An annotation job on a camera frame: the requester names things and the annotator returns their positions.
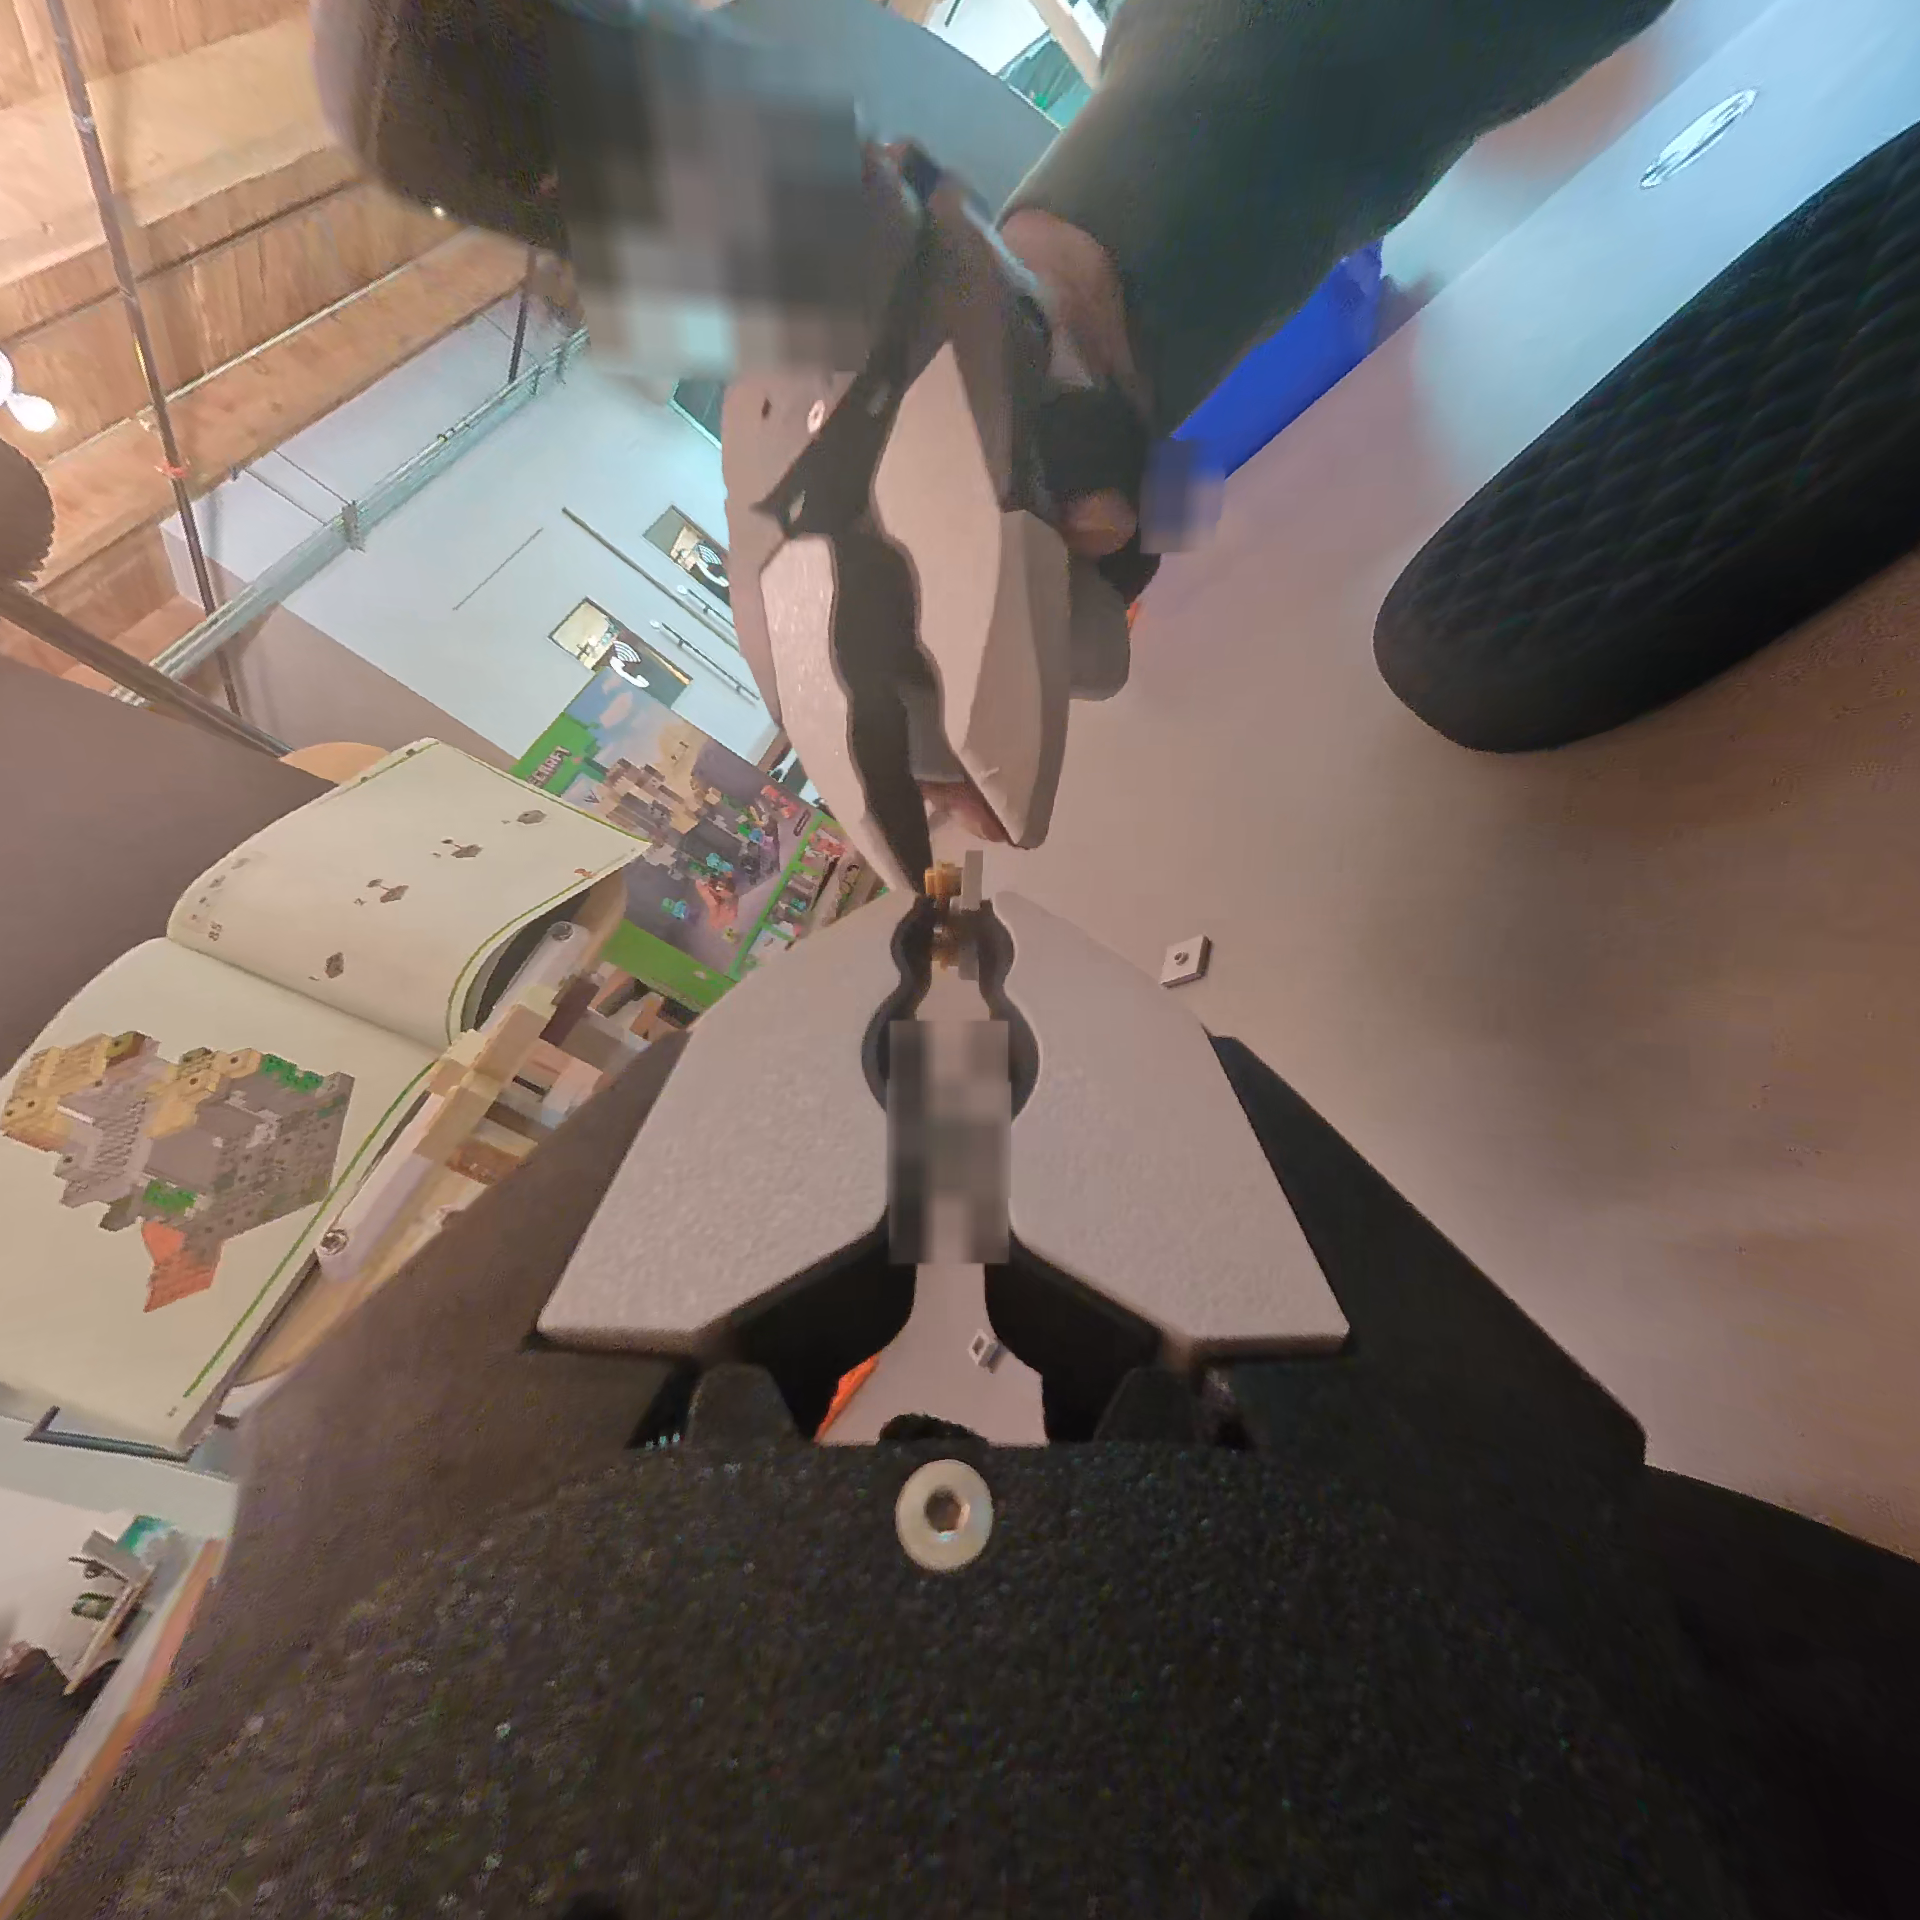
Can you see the grey square brick plate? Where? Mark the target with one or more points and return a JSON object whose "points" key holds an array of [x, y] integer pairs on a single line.
{"points": [[1185, 957]]}

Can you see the small brick model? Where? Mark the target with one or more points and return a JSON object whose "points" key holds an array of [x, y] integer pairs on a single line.
{"points": [[116, 1599]]}

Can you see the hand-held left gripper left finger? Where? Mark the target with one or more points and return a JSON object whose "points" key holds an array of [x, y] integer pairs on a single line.
{"points": [[721, 1156]]}

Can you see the round desk grommet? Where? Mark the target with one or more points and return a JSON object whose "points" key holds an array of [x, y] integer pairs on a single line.
{"points": [[1699, 138]]}

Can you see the person's right hand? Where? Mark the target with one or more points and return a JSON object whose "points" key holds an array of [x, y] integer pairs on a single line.
{"points": [[1089, 301]]}

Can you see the colourful toy box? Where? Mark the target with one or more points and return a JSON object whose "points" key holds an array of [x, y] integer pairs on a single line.
{"points": [[705, 840]]}

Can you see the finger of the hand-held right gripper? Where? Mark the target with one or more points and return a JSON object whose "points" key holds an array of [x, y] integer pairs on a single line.
{"points": [[810, 676], [973, 599]]}

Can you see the small grey brick plate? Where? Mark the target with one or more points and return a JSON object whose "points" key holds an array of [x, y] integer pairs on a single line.
{"points": [[973, 885]]}

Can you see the wall sign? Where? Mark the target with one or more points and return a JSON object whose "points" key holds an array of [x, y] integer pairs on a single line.
{"points": [[618, 647], [693, 552]]}

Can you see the thin metal pole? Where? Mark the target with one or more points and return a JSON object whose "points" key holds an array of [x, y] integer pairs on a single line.
{"points": [[141, 360]]}

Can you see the beige brick build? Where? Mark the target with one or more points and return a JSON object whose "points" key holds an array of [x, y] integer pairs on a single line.
{"points": [[523, 1066]]}

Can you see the white desk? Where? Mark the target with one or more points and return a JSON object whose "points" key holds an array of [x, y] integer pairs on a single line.
{"points": [[1500, 1051]]}

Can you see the blue plastic object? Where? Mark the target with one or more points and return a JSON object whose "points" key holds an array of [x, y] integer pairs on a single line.
{"points": [[1306, 360]]}

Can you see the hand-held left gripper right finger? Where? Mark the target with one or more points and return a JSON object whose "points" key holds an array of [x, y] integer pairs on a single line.
{"points": [[1170, 1156]]}

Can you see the black quilted cushion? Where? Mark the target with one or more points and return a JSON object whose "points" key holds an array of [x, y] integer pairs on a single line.
{"points": [[1650, 451]]}

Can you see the person's right forearm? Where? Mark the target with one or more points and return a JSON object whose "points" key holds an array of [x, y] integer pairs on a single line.
{"points": [[1276, 149]]}

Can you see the orange brick baseplate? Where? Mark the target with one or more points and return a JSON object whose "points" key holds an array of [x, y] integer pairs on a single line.
{"points": [[849, 1389]]}

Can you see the open instruction booklet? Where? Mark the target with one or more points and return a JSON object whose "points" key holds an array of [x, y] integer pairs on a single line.
{"points": [[224, 1080]]}

